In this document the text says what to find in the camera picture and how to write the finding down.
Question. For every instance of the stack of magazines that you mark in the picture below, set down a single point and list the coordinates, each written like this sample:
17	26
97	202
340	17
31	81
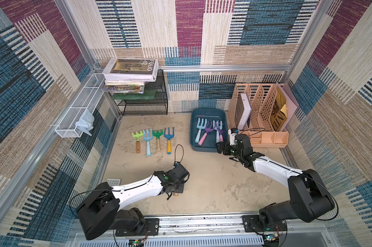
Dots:
123	86

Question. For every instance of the black wire shelf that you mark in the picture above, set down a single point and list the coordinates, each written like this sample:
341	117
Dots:
153	101

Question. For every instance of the green rake wooden handle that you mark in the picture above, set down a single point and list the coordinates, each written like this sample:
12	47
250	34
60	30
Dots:
157	134

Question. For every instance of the peach file organizer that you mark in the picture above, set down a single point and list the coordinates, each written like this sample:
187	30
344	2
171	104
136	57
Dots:
261	97

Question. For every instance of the pink folder in organizer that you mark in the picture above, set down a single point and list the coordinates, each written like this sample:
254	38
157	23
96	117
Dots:
291	103

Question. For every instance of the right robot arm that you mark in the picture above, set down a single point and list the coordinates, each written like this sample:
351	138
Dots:
309	197

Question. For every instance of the white calculator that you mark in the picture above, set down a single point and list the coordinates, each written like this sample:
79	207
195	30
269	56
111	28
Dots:
114	182

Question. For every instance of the white wire basket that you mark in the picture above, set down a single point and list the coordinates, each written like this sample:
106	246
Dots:
87	99

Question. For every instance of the white book in organizer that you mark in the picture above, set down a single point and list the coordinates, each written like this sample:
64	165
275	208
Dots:
242	111

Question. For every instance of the green folder on shelf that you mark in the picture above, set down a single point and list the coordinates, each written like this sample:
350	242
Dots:
134	96

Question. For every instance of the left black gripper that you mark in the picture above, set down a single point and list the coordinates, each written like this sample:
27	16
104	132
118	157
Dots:
181	187

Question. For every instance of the white folio book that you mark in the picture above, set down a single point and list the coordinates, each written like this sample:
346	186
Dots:
126	69

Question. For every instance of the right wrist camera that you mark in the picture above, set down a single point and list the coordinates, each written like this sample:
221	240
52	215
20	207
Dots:
232	133

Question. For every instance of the crumpled white cloth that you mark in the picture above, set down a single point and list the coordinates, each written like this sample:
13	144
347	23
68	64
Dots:
85	122

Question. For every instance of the light blue fork rake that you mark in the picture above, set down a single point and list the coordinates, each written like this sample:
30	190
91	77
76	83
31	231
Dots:
147	137

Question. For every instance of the lime rake brown handle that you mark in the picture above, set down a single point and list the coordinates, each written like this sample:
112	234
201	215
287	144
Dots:
137	135

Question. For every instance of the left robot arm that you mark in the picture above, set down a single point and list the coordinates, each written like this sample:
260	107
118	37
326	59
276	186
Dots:
104	207

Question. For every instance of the teal plastic storage box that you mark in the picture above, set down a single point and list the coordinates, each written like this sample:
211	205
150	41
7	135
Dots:
209	144

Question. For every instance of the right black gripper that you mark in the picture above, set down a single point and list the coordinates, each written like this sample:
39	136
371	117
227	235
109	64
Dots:
224	148

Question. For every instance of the purple trowel pink handle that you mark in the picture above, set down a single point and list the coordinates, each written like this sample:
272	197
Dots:
207	131

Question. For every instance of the blue fork yellow handle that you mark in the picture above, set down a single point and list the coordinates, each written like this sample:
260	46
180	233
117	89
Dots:
169	134

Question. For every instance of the yellow black magazine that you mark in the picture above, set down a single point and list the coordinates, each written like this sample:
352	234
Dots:
279	113

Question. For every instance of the purple rake pink handle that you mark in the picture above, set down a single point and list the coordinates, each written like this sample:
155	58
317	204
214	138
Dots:
218	127

